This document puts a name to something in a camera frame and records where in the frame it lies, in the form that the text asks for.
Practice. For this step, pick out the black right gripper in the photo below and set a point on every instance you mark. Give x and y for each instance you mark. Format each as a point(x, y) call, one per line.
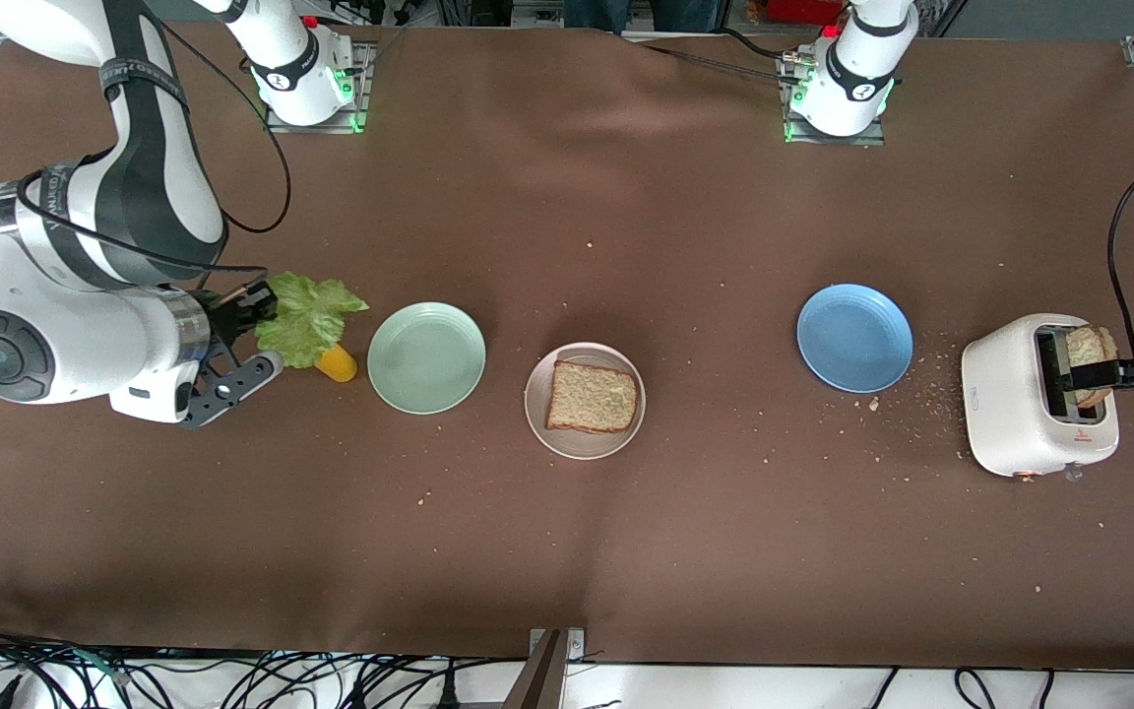
point(225, 320)

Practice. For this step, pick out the brown bread slice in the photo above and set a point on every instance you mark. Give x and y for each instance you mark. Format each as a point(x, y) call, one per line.
point(592, 399)
point(1091, 345)

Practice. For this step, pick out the green lettuce leaf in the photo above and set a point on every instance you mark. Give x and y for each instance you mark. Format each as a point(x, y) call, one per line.
point(311, 320)

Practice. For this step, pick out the yellow mustard squeeze bottle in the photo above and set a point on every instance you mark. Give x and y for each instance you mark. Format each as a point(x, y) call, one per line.
point(339, 366)

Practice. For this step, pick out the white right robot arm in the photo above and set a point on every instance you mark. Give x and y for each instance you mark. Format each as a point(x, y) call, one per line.
point(55, 335)

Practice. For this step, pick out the mint green plate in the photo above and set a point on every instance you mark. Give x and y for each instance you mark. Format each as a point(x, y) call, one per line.
point(426, 357)

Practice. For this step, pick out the blue plate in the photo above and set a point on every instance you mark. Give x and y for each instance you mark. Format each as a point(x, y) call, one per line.
point(854, 338)

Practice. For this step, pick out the beige plate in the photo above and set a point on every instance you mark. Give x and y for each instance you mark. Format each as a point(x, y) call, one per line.
point(582, 448)

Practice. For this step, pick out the white toaster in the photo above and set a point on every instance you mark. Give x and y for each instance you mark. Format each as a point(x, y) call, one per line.
point(1005, 414)

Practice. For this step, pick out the brown table cloth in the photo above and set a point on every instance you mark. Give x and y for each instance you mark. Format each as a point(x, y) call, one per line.
point(567, 551)

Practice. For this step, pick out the red box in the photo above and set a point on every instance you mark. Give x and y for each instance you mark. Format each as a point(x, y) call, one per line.
point(803, 10)

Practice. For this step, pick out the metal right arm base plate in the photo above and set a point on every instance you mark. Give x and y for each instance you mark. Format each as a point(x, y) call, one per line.
point(277, 126)

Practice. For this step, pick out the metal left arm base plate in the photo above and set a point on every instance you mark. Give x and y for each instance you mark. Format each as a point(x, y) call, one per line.
point(872, 140)

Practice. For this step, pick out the grey metal bracket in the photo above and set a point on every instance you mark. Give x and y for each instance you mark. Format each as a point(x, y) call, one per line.
point(552, 660)

